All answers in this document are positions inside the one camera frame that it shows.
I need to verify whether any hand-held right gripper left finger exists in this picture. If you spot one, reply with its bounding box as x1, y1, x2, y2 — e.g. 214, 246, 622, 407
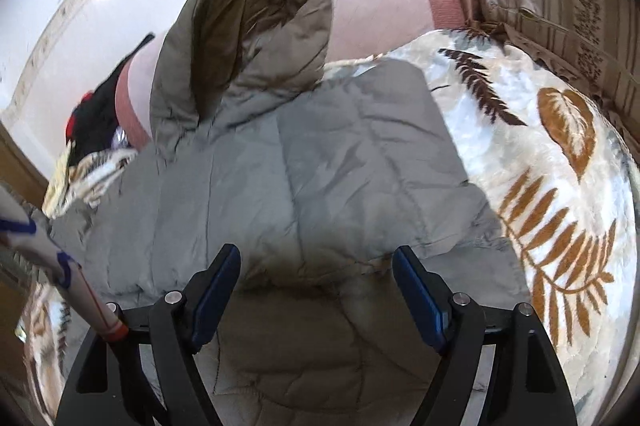
55, 244, 242, 426

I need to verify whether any grey hooded puffer jacket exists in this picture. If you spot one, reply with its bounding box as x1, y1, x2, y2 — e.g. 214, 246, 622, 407
50, 0, 531, 426

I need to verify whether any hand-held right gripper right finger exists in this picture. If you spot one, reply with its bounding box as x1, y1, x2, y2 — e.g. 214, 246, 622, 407
392, 246, 578, 426

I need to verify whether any leaf print plush blanket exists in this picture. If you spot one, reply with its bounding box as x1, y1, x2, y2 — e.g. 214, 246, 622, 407
20, 28, 638, 426

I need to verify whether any brown wooden furniture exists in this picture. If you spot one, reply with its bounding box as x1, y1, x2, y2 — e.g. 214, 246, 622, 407
0, 118, 51, 207

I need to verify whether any black and red cloth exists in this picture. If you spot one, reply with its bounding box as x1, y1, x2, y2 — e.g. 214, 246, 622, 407
65, 33, 156, 167

